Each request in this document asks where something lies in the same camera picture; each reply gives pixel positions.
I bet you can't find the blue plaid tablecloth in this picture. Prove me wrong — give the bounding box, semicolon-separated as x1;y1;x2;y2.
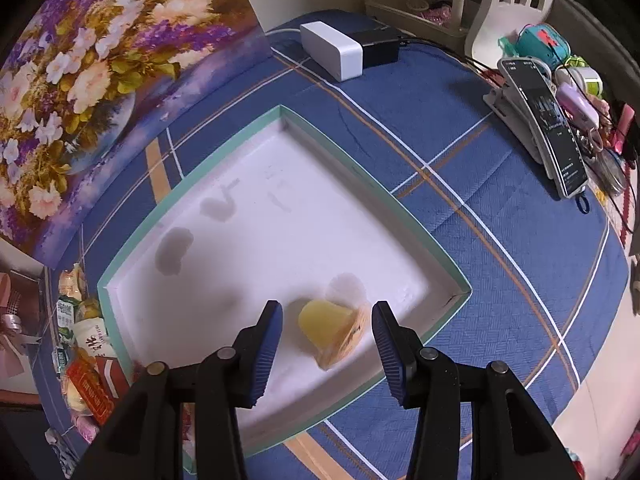
39;8;630;480

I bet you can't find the white teal-edged tray box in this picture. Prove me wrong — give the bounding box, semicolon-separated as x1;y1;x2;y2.
98;105;472;455

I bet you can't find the pink flower bouquet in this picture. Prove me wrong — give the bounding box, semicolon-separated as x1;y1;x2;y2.
1;264;47;396

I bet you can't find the floral oil painting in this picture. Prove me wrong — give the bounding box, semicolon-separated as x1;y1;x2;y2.
1;0;270;266

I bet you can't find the white rectangular device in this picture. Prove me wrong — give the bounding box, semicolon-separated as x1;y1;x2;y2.
299;21;363;82

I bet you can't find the long red biscuit packet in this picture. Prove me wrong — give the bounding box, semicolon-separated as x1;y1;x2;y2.
66;359;115;426

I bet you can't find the white pastry packet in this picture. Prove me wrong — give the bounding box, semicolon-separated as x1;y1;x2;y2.
73;318;117;359

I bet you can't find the colourful clutter pile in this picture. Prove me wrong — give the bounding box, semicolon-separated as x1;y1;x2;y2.
549;54;640;241

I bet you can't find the yellow jelly cup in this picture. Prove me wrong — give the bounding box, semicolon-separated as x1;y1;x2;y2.
297;299;369;370

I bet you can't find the teal round pouch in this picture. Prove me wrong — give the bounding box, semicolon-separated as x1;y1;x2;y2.
498;23;572;70

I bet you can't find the green white biscuit packet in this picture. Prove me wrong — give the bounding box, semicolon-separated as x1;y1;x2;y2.
55;296;79;344

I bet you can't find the white phone stand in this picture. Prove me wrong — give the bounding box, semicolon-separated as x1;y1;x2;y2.
483;88;553;180

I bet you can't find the crumpled blue white wrapper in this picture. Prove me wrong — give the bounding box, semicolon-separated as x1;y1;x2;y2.
44;427;78;479

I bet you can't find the beige cracker packet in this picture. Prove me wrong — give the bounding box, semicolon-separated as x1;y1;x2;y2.
58;263;87;304

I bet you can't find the pink bread packet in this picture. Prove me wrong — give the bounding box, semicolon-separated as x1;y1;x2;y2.
70;411;100;444

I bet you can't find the dark red snack box packet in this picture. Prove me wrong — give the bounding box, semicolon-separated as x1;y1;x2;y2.
96;356;130;401

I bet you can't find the yellow cake clear packet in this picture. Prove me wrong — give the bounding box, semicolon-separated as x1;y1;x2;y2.
75;297;102;323

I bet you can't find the white bun clear packet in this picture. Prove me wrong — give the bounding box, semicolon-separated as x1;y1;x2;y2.
62;375;92;416

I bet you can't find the black power adapter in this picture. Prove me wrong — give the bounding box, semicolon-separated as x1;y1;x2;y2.
348;27;404;70

